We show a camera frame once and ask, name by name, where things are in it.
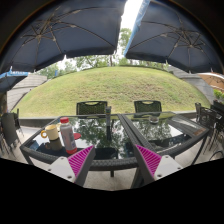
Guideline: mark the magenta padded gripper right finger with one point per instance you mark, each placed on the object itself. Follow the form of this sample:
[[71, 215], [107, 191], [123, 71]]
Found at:
[[152, 166]]

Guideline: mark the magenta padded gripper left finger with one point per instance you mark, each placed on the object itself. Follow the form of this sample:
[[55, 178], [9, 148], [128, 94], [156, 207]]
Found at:
[[75, 167]]

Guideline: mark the red coaster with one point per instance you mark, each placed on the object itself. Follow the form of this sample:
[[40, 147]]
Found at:
[[77, 136]]

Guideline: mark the left glass top rattan table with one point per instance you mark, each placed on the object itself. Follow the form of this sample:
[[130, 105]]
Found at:
[[113, 148]]

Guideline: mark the glass rattan table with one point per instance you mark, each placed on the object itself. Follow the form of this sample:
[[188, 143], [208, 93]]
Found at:
[[113, 148], [172, 135]]

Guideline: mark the plastic bottle red cap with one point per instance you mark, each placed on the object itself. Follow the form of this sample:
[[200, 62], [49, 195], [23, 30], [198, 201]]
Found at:
[[67, 135]]

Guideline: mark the right glass top rattan table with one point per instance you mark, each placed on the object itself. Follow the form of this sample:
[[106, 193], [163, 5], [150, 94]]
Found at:
[[172, 135]]

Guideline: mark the glass ashtray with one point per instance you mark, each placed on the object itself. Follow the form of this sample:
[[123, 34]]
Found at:
[[153, 119]]

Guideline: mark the left green mesh chair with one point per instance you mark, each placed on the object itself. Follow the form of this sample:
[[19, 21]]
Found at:
[[91, 107]]

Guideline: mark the green mesh chair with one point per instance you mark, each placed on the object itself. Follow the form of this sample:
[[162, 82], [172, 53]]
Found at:
[[147, 106], [91, 107]]

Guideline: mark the right green mesh chair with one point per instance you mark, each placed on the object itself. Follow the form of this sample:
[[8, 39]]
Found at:
[[147, 106]]

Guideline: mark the parasol pole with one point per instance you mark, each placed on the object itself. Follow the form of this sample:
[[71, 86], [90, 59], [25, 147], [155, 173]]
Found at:
[[108, 116]]

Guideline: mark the dark chair far left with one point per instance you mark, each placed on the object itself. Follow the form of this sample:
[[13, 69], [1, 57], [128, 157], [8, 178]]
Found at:
[[9, 124]]

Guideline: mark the dark chair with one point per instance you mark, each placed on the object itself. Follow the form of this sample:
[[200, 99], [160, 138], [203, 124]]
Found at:
[[9, 124], [211, 120]]

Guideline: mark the dark chair far right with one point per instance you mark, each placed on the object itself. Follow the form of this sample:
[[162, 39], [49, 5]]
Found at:
[[211, 120]]

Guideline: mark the orange parasol far right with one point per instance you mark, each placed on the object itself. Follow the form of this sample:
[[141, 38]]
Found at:
[[214, 80]]

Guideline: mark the blue parasol far left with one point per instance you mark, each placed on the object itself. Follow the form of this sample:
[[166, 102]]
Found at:
[[9, 79]]

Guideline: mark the right dark blue parasol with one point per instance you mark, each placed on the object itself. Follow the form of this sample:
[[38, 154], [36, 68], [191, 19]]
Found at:
[[163, 32]]

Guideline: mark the dark blue parasol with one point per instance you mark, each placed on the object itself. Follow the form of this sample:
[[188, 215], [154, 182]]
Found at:
[[66, 28], [163, 32]]

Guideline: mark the left dark blue parasol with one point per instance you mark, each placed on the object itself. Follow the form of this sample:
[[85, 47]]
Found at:
[[66, 28]]

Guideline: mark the cream mug yellow handle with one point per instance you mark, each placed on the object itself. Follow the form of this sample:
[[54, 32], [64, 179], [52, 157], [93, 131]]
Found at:
[[50, 132]]

